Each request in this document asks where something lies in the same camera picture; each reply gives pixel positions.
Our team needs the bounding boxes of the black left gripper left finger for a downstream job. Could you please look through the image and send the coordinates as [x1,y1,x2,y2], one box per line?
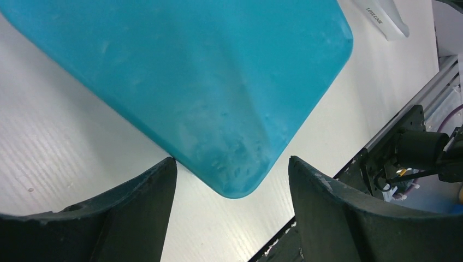
[1,157,177,261]

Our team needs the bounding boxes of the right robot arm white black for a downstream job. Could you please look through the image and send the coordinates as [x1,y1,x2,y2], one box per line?
[373,127,462,192]

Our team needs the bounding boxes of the steel serving tongs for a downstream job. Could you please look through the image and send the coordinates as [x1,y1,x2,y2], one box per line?
[353,0,409,41]

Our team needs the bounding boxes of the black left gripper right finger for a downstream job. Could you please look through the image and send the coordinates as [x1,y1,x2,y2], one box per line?
[288,156,462,261]

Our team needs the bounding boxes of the teal box lid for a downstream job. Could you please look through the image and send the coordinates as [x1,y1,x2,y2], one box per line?
[1,1,353,199]

